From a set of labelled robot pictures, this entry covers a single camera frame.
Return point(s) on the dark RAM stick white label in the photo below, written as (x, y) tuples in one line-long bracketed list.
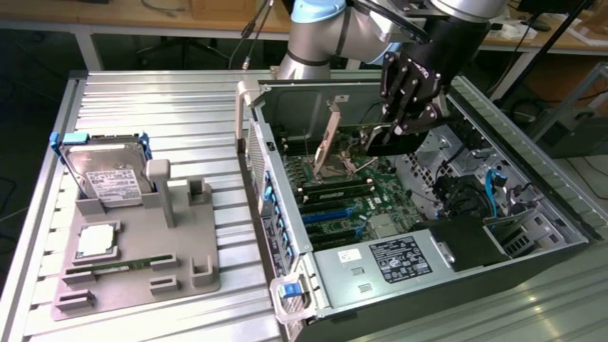
[(332, 195)]

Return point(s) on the green RAM stick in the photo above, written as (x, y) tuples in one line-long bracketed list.
[(128, 265)]

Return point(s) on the CPU socket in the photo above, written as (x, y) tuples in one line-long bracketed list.
[(337, 173)]

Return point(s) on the white box on desk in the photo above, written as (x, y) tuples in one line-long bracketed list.
[(514, 32)]

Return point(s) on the grey slotted disk bay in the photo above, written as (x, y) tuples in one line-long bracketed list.
[(517, 238)]

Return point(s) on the silver socket cover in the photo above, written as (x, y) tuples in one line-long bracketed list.
[(353, 149)]

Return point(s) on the black chair base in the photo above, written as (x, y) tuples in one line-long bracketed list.
[(189, 44)]

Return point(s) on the hard disk drive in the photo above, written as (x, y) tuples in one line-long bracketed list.
[(104, 178)]

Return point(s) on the green motherboard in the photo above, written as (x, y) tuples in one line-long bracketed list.
[(384, 185)]

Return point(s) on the black expansion slot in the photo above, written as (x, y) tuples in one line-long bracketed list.
[(332, 233), (332, 207)]

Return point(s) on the black stand pole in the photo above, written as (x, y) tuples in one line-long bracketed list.
[(554, 35)]

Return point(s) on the blue slot clip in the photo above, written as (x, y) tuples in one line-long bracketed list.
[(277, 213), (269, 189), (288, 252), (281, 226), (272, 201), (285, 239), (266, 176)]

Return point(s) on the open black PC case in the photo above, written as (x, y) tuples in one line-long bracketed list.
[(522, 292)]

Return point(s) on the black plastic shroud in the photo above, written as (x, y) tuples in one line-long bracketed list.
[(456, 242)]

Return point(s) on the blue expansion slot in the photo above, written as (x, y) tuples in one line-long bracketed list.
[(328, 216)]

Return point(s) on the silver chipset heatsink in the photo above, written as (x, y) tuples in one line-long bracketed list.
[(384, 226)]

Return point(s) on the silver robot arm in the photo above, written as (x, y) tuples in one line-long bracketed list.
[(313, 35)]

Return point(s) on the silver perforated disk bay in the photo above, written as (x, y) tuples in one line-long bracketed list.
[(448, 146)]

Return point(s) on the green graphics card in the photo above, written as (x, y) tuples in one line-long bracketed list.
[(393, 146)]

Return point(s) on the grey parts rack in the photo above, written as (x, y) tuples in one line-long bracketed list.
[(142, 292)]

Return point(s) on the dark computer tower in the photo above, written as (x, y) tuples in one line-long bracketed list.
[(578, 135)]

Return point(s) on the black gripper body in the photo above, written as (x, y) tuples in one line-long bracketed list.
[(450, 46)]

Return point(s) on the silver CPU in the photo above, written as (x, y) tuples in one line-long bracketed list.
[(97, 240)]

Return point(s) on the silver power supply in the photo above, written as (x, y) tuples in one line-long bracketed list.
[(341, 285)]

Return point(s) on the blue case latch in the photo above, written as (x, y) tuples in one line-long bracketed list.
[(290, 290)]

